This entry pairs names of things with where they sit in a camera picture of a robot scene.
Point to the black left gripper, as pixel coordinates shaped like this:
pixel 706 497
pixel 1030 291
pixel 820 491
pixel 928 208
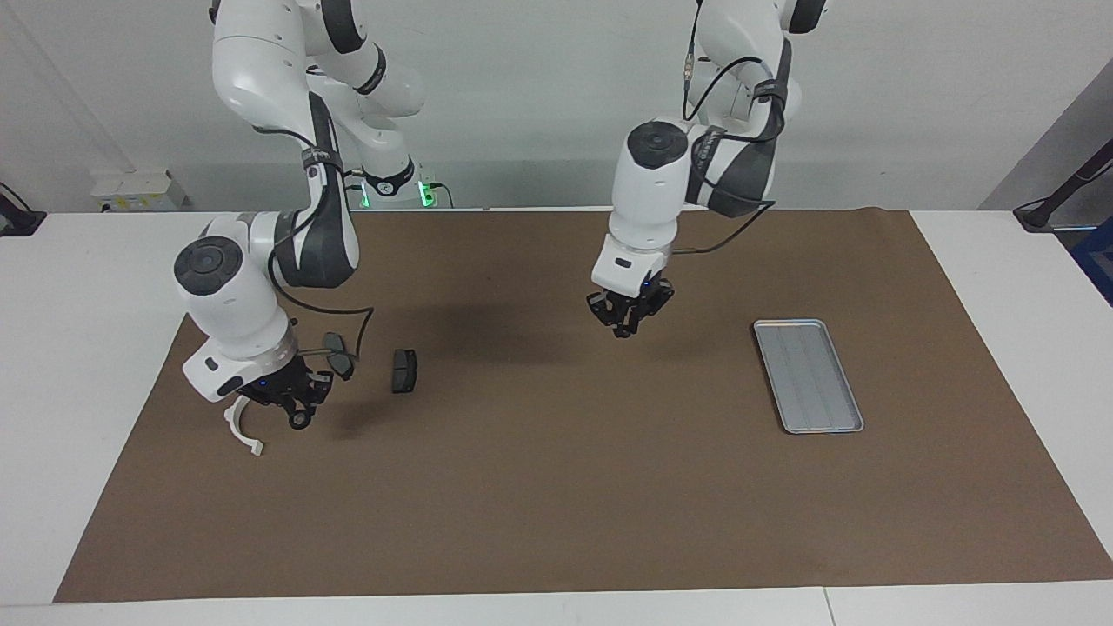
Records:
pixel 630 300

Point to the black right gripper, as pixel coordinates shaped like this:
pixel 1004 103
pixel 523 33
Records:
pixel 296 382

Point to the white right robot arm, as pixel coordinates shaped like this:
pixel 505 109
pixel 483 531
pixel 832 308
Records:
pixel 235 296

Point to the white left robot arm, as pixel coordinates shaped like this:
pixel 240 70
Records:
pixel 648 191

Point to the silver metal tray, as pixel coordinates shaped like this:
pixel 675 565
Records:
pixel 809 374

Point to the curved dark brake pad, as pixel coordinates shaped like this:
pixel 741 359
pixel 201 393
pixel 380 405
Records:
pixel 341 365

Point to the rectangular dark brake pad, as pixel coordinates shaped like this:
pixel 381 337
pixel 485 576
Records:
pixel 404 370

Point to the brown table mat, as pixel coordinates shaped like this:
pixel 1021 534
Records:
pixel 556 487

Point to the white power strip box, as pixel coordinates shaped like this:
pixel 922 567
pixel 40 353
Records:
pixel 139 189

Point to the black clamp stand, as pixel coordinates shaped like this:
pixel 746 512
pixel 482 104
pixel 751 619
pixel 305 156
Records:
pixel 19 219

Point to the black angled stand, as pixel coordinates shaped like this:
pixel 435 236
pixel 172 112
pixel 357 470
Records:
pixel 1056 202

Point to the blue crate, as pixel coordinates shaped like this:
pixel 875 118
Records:
pixel 1097 261

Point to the white curved plastic bracket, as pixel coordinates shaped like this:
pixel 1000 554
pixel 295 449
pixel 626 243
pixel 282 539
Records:
pixel 243 439

